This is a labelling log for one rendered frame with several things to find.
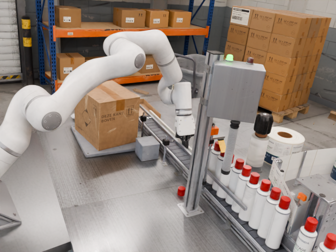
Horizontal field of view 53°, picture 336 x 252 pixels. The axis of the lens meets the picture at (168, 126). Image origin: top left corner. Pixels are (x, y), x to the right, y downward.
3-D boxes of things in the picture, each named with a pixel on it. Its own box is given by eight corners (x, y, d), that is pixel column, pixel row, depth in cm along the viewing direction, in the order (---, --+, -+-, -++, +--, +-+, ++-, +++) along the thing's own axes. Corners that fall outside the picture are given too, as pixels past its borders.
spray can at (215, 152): (219, 182, 156) (226, 142, 147) (213, 186, 152) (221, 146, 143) (209, 177, 158) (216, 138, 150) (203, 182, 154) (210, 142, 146)
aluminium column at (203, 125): (197, 210, 143) (224, 53, 115) (188, 213, 141) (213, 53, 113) (192, 204, 147) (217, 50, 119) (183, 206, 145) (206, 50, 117)
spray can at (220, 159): (224, 192, 149) (232, 151, 140) (212, 191, 148) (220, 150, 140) (222, 185, 153) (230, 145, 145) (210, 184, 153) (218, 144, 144)
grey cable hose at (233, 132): (231, 174, 126) (242, 123, 117) (223, 176, 124) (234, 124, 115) (226, 169, 128) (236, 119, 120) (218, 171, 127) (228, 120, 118)
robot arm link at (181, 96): (171, 109, 169) (188, 108, 165) (169, 82, 167) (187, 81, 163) (177, 107, 176) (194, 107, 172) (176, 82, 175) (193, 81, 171)
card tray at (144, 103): (160, 119, 227) (161, 114, 225) (123, 123, 216) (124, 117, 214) (143, 103, 251) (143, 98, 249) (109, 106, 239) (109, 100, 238)
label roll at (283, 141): (288, 150, 193) (294, 127, 187) (304, 169, 175) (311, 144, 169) (254, 149, 190) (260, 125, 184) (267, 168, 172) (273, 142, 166)
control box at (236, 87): (254, 124, 117) (266, 70, 109) (205, 116, 119) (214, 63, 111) (252, 113, 126) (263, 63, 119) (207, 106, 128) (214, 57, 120)
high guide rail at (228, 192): (247, 210, 128) (248, 207, 127) (244, 210, 127) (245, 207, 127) (140, 106, 213) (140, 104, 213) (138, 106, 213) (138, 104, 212)
